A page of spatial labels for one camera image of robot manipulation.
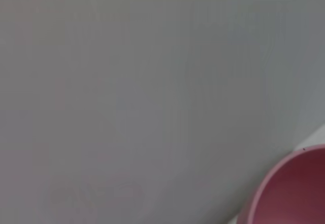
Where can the pink plastic bowl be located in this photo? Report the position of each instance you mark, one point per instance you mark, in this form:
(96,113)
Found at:
(294,188)

